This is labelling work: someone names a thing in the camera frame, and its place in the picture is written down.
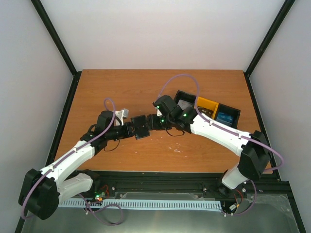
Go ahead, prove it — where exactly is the black leather card holder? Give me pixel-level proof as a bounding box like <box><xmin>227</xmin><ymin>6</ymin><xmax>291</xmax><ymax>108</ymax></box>
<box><xmin>131</xmin><ymin>115</ymin><xmax>150</xmax><ymax>140</ymax></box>

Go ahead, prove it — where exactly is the purple cable loop bottom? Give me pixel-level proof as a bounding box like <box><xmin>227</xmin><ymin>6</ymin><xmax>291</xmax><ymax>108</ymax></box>
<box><xmin>82</xmin><ymin>196</ymin><xmax>124</xmax><ymax>225</ymax></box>

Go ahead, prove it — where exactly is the left black frame post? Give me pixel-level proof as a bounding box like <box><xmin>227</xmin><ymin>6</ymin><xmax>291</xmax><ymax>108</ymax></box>
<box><xmin>30</xmin><ymin>0</ymin><xmax>82</xmax><ymax>76</ymax></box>

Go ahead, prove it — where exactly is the black frame post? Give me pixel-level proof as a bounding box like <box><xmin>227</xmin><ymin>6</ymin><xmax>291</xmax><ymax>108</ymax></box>
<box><xmin>244</xmin><ymin>0</ymin><xmax>296</xmax><ymax>76</ymax></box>
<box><xmin>30</xmin><ymin>0</ymin><xmax>82</xmax><ymax>76</ymax></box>

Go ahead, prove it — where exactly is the yellow bin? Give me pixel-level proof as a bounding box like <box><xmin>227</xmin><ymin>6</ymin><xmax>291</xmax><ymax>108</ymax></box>
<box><xmin>197</xmin><ymin>97</ymin><xmax>219</xmax><ymax>119</ymax></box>

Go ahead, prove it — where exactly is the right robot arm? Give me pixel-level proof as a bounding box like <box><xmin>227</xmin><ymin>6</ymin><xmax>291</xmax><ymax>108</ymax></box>
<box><xmin>153</xmin><ymin>95</ymin><xmax>271</xmax><ymax>190</ymax></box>

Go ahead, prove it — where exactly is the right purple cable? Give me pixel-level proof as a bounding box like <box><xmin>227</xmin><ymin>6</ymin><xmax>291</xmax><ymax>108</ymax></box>
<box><xmin>157</xmin><ymin>74</ymin><xmax>285</xmax><ymax>216</ymax></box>

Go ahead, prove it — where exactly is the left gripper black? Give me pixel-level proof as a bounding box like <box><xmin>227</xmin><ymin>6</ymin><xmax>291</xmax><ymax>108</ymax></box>
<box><xmin>106</xmin><ymin>122</ymin><xmax>141</xmax><ymax>140</ymax></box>

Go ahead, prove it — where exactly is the blue cards stack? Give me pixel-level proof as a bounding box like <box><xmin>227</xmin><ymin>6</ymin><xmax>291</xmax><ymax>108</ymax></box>
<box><xmin>216</xmin><ymin>112</ymin><xmax>234</xmax><ymax>126</ymax></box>

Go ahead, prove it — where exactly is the black bin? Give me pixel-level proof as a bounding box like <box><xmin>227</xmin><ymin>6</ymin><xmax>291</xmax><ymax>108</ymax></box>
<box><xmin>215</xmin><ymin>103</ymin><xmax>241</xmax><ymax>129</ymax></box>
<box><xmin>173</xmin><ymin>90</ymin><xmax>197</xmax><ymax>108</ymax></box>

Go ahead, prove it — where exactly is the white cards stack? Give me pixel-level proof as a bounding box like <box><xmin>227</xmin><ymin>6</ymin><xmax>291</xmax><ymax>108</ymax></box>
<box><xmin>177</xmin><ymin>100</ymin><xmax>192</xmax><ymax>110</ymax></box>

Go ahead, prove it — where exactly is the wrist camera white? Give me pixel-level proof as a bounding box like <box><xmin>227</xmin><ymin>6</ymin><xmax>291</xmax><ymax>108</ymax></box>
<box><xmin>155</xmin><ymin>106</ymin><xmax>163</xmax><ymax>117</ymax></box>
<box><xmin>115</xmin><ymin>108</ymin><xmax>129</xmax><ymax>126</ymax></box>

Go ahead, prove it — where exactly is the black cards stack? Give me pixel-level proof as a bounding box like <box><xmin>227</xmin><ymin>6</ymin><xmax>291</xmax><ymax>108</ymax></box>
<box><xmin>198</xmin><ymin>107</ymin><xmax>213</xmax><ymax>118</ymax></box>

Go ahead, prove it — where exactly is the light blue cable duct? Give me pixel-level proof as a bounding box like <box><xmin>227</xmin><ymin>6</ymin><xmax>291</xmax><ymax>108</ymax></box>
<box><xmin>58</xmin><ymin>198</ymin><xmax>223</xmax><ymax>212</ymax></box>

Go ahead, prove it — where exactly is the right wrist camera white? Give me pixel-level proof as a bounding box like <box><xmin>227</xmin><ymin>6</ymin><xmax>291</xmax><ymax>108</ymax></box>
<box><xmin>155</xmin><ymin>106</ymin><xmax>163</xmax><ymax>117</ymax></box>

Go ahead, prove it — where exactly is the right black frame post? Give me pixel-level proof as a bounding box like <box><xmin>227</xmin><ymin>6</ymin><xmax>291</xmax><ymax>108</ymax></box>
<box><xmin>244</xmin><ymin>0</ymin><xmax>296</xmax><ymax>76</ymax></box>

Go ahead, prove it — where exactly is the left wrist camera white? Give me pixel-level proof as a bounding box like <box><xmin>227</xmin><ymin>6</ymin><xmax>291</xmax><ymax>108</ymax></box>
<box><xmin>115</xmin><ymin>108</ymin><xmax>129</xmax><ymax>126</ymax></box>

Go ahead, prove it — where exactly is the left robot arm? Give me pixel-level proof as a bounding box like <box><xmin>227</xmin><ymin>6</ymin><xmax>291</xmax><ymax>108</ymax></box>
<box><xmin>18</xmin><ymin>109</ymin><xmax>134</xmax><ymax>220</ymax></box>

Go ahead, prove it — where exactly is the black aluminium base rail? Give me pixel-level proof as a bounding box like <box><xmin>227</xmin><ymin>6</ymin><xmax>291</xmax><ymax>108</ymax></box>
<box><xmin>95</xmin><ymin>171</ymin><xmax>294</xmax><ymax>200</ymax></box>

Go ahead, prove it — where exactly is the green led circuit board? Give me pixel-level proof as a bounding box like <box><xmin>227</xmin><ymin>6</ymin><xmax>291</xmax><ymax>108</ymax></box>
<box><xmin>94</xmin><ymin>190</ymin><xmax>109</xmax><ymax>201</ymax></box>

